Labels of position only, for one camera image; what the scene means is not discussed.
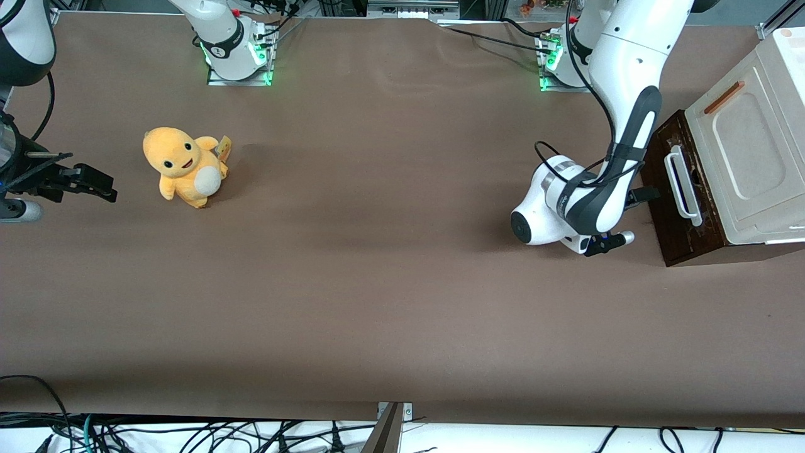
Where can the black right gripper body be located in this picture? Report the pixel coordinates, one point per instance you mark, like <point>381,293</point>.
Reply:
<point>39,175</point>

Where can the dark brown wooden drawer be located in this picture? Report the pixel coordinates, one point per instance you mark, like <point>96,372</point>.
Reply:
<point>670,233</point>

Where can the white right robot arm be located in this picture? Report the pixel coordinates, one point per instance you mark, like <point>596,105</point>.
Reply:
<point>220,25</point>

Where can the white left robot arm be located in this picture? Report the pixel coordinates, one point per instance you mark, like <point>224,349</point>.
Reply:
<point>629,56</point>

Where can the yellow plush toy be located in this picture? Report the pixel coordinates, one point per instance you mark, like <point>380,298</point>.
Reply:
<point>182,160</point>

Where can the white toaster oven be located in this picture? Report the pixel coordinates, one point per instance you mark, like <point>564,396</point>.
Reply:
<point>755,151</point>

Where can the small brown wooden bar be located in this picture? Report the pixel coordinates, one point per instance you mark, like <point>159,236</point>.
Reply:
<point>723,99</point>

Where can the small orange figure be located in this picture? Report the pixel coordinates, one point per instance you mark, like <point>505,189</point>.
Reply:
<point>526,7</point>

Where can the brown table cover sheet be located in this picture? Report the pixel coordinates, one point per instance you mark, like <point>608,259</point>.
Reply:
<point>402,251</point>

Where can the dark diagonal bar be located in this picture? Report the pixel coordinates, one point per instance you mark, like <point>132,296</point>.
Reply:
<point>385,434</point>

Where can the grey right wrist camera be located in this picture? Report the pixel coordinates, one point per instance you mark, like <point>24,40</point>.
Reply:
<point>25,211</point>

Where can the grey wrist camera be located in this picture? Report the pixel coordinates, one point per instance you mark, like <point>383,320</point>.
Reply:
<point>626,238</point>
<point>25,211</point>

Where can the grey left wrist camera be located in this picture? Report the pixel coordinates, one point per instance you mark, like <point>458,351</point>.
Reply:
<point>626,238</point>

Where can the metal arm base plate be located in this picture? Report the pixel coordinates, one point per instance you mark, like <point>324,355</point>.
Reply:
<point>550,85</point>
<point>251,82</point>

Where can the aluminium frame profile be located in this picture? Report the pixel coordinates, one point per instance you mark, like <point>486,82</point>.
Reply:
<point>780,16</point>

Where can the grey metal rail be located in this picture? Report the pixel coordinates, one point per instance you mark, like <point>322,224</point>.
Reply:
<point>412,9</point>

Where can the silver metal bracket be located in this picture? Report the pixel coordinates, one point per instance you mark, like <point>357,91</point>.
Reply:
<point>407,412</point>

